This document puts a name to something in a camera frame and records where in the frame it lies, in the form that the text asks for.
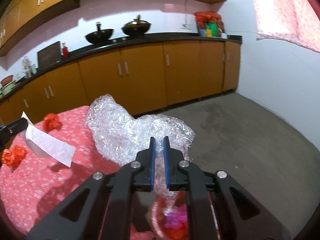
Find pink floral window curtain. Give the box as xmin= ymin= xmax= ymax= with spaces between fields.
xmin=253 ymin=0 xmax=319 ymax=52

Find clear jar with bag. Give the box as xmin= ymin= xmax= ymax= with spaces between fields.
xmin=22 ymin=56 xmax=33 ymax=79

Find red bag on counter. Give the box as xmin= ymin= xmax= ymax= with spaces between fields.
xmin=194 ymin=11 xmax=222 ymax=23

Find white paper sheet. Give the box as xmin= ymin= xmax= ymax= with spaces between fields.
xmin=19 ymin=112 xmax=76 ymax=167

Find black wok left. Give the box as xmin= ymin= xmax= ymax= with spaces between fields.
xmin=85 ymin=22 xmax=114 ymax=44

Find small red plastic bag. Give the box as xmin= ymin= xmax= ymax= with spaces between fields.
xmin=42 ymin=113 xmax=62 ymax=133

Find pink purple plastic bag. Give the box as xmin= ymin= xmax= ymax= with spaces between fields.
xmin=164 ymin=212 xmax=188 ymax=230

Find white mug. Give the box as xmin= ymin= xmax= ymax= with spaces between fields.
xmin=220 ymin=33 xmax=228 ymax=40

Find red basin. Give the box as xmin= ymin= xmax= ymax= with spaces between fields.
xmin=1 ymin=75 xmax=14 ymax=86

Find lower wooden kitchen cabinets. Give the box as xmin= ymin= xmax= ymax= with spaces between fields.
xmin=1 ymin=39 xmax=241 ymax=124

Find black lidded wok right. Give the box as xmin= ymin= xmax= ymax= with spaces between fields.
xmin=121 ymin=15 xmax=151 ymax=37

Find red plastic trash basket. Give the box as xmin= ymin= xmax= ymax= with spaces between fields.
xmin=149 ymin=192 xmax=216 ymax=240

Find black countertop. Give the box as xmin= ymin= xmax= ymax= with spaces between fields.
xmin=1 ymin=33 xmax=243 ymax=101

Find green package on counter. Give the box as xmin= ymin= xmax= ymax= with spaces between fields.
xmin=204 ymin=22 xmax=219 ymax=37

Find clear bubble wrap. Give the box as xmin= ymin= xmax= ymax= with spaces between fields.
xmin=85 ymin=94 xmax=195 ymax=198

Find dark cutting board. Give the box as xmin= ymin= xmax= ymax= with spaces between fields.
xmin=37 ymin=41 xmax=62 ymax=70

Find red bottle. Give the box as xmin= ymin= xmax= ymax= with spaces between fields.
xmin=62 ymin=42 xmax=69 ymax=59

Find red floral tablecloth table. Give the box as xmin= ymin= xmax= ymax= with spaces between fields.
xmin=1 ymin=106 xmax=120 ymax=235

